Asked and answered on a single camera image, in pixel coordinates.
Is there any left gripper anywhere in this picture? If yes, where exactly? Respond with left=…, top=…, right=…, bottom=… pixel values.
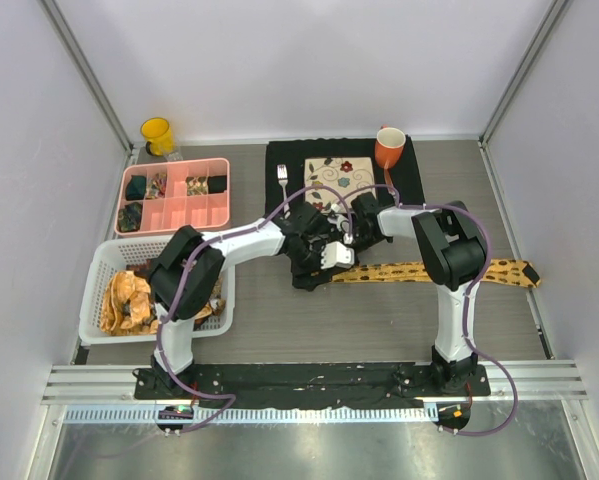
left=285, top=238, right=332, bottom=291

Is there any yellow beetle print tie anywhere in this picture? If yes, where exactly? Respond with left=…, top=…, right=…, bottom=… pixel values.
left=331, top=259, right=541, bottom=289

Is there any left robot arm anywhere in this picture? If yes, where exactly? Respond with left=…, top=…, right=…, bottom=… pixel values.
left=147, top=202, right=353, bottom=399

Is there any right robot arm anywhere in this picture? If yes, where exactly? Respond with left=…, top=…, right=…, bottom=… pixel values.
left=351, top=193, right=491, bottom=395

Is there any floral square ceramic plate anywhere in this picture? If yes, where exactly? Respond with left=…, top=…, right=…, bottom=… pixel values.
left=303, top=157, right=375, bottom=205

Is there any orange mug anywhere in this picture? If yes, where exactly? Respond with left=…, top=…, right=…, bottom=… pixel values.
left=374, top=125, right=407, bottom=170

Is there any silver fork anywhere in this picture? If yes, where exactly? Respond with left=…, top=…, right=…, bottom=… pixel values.
left=277, top=164, right=289, bottom=212

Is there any brown white patterned tie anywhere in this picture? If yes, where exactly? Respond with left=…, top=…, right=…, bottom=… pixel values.
left=126, top=260, right=226, bottom=325

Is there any black cloth placemat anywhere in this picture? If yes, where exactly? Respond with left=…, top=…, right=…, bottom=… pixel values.
left=264, top=138, right=425, bottom=215

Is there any black rolled tie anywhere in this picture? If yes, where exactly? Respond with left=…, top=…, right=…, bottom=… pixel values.
left=207, top=175, right=229, bottom=194

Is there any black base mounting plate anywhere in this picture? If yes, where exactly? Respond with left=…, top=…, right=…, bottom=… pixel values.
left=133, top=362, right=491, bottom=410

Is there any beige patterned rolled tie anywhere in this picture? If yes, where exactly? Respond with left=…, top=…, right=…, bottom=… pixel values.
left=185, top=176, right=209, bottom=196

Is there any pink compartment organizer tray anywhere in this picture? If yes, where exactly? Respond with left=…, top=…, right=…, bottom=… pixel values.
left=114, top=158, right=230, bottom=237

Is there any clear plastic cup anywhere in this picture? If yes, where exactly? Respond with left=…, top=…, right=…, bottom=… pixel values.
left=162, top=145, right=183, bottom=162

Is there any colourful rolled tie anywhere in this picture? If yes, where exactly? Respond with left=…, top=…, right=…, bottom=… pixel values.
left=145, top=173, right=167, bottom=200

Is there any dark patterned rolled tie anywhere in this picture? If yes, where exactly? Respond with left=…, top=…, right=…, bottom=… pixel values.
left=117, top=202, right=143, bottom=233

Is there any orange patterned tie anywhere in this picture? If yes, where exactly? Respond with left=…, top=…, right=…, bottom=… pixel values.
left=99, top=270, right=159, bottom=336

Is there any dark green rolled tie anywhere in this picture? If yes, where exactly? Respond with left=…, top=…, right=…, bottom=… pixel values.
left=124, top=175, right=147, bottom=201

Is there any yellow mug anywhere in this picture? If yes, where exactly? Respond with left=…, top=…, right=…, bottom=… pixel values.
left=140, top=117, right=176, bottom=156

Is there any white perforated plastic basket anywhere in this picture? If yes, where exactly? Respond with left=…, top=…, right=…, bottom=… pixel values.
left=79, top=235, right=236, bottom=345

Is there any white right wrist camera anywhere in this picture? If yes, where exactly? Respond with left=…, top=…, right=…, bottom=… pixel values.
left=327, top=203, right=352, bottom=236

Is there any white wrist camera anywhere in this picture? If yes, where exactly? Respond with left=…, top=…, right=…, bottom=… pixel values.
left=327, top=203, right=352, bottom=236
left=320, top=242, right=355, bottom=270

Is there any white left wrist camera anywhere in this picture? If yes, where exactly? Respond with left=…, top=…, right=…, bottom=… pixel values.
left=320, top=242, right=355, bottom=270

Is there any knife with patterned handle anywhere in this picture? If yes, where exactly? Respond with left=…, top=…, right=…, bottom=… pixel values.
left=384, top=168, right=398, bottom=202

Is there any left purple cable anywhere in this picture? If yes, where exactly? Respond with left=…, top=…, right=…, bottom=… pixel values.
left=153, top=187, right=355, bottom=434

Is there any purple cable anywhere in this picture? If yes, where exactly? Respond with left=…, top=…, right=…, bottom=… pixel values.
left=153, top=187, right=355, bottom=434
left=336, top=183, right=518, bottom=439

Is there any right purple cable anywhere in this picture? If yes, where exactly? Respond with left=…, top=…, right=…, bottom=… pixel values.
left=336, top=183, right=518, bottom=439

